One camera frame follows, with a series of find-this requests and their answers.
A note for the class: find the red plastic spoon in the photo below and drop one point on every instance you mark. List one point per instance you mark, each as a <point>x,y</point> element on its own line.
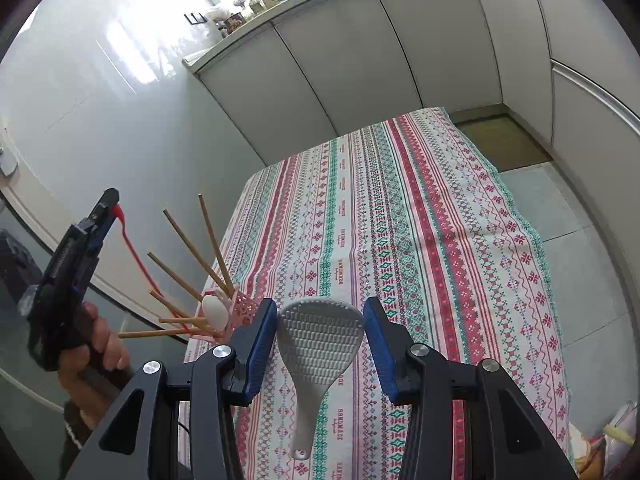
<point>131,250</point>

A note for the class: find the white plastic bag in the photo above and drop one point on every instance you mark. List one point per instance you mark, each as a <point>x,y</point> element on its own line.
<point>620,420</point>

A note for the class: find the brown doormat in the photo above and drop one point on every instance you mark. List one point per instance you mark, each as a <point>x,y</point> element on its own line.
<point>500,142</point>

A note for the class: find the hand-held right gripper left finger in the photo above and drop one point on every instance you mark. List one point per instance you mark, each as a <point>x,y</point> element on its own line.
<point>260,355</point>

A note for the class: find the striped patterned tablecloth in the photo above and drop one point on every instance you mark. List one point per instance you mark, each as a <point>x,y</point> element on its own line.
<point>400,240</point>

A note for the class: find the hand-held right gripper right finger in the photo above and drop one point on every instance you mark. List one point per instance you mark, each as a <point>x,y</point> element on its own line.
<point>382,360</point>

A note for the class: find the wooden chopstick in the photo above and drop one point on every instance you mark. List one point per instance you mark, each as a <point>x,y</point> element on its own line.
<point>192,250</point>
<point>215,250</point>
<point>180,320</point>
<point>150,333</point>
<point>167,302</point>
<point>172,275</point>

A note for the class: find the grey wall fixture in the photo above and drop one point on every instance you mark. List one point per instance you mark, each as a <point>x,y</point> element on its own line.
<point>7,165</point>

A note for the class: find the black wall switch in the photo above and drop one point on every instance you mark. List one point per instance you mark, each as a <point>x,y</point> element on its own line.
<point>195,17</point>

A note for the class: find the floral ceramic pot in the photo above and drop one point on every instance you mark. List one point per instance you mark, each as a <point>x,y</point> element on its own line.
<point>235,22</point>

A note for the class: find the white plastic spoon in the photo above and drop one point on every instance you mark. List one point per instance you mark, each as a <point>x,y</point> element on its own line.
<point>215,310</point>

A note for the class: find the white rice paddle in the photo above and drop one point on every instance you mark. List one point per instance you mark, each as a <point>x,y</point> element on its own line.
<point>317,345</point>

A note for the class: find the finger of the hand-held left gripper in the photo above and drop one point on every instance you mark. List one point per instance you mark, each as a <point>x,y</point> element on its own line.
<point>102,215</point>

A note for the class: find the person's left forearm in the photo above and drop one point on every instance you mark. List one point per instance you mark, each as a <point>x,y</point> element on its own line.
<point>75,440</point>

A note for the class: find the person's left hand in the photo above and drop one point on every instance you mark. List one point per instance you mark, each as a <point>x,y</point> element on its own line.
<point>100,355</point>

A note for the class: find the pink perforated utensil basket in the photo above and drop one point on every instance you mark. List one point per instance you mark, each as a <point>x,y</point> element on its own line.
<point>240,310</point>

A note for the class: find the white kitchen cabinets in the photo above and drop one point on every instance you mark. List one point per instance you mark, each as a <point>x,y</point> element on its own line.
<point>350,60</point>

